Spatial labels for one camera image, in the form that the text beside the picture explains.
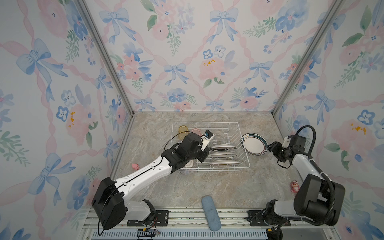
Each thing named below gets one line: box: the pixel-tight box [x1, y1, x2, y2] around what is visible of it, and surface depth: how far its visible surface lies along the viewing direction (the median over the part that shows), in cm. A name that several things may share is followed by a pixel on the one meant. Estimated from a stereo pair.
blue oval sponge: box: [201, 195, 222, 232], surface depth 75 cm
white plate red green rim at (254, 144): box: [241, 132, 268, 156], surface depth 105 cm
